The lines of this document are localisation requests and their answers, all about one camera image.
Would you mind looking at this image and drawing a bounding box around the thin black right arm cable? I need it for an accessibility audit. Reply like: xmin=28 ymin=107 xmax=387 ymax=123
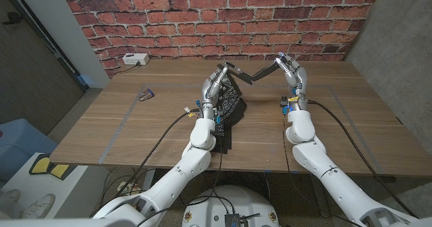
xmin=282 ymin=113 xmax=364 ymax=227

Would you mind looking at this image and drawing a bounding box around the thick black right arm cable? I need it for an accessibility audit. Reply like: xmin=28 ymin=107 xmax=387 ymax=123
xmin=306 ymin=99 xmax=419 ymax=220

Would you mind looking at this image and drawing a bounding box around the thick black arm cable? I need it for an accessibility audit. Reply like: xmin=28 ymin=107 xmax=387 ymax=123
xmin=306 ymin=99 xmax=419 ymax=220
xmin=89 ymin=109 xmax=202 ymax=218

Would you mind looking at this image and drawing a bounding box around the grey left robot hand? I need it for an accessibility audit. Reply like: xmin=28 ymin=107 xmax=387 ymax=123
xmin=201 ymin=66 xmax=231 ymax=120

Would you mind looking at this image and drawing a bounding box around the blue plastic bin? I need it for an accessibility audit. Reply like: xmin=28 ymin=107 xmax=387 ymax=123
xmin=0 ymin=118 xmax=58 ymax=182

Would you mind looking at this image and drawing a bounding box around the black power strip cord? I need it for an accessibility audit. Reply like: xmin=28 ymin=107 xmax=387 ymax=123
xmin=114 ymin=63 xmax=140 ymax=75

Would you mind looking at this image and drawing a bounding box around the yellow black pad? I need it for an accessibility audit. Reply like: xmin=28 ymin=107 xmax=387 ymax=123
xmin=29 ymin=153 xmax=70 ymax=180

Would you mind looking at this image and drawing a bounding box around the paper sheet with green print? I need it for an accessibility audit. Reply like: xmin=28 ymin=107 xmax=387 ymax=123
xmin=117 ymin=181 xmax=141 ymax=197

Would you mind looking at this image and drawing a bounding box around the grey metal table leg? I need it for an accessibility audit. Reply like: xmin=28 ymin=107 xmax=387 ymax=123
xmin=309 ymin=174 xmax=333 ymax=218
xmin=141 ymin=168 xmax=157 ymax=191

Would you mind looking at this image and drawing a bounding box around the white sneaker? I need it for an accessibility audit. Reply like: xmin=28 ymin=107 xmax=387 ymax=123
xmin=0 ymin=188 xmax=22 ymax=204
xmin=19 ymin=193 xmax=57 ymax=220

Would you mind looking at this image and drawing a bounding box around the black stapler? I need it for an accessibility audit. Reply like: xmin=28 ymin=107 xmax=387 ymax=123
xmin=217 ymin=59 xmax=281 ymax=86

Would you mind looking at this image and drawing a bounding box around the black paisley bandana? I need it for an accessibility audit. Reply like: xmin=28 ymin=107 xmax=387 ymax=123
xmin=211 ymin=77 xmax=248 ymax=155

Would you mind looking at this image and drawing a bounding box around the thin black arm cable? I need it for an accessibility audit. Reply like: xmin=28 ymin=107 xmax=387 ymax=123
xmin=282 ymin=113 xmax=364 ymax=227
xmin=136 ymin=142 xmax=224 ymax=227

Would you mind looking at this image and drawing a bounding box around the grey torso electronics module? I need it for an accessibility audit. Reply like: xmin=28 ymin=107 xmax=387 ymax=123
xmin=224 ymin=213 xmax=261 ymax=227

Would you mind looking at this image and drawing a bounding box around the small silver blue gadget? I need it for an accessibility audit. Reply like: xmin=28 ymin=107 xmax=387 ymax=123
xmin=138 ymin=89 xmax=155 ymax=102

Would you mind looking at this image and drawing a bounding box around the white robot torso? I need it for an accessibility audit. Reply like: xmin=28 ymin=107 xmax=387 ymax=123
xmin=182 ymin=185 xmax=280 ymax=227

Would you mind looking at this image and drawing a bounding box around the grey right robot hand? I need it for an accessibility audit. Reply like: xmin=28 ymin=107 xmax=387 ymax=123
xmin=275 ymin=52 xmax=308 ymax=112

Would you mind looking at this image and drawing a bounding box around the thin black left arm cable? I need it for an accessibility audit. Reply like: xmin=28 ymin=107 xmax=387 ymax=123
xmin=136 ymin=142 xmax=224 ymax=227

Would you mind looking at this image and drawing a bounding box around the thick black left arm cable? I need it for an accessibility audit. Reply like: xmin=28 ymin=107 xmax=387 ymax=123
xmin=89 ymin=109 xmax=202 ymax=218

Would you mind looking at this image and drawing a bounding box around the black door handle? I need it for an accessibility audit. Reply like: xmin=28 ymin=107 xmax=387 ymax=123
xmin=2 ymin=11 xmax=24 ymax=26

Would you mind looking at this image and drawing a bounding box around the red brick printed backdrop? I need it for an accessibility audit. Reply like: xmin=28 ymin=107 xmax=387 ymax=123
xmin=57 ymin=0 xmax=384 ymax=78

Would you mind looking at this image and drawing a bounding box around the white power strip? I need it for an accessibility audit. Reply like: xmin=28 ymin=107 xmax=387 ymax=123
xmin=121 ymin=53 xmax=151 ymax=66

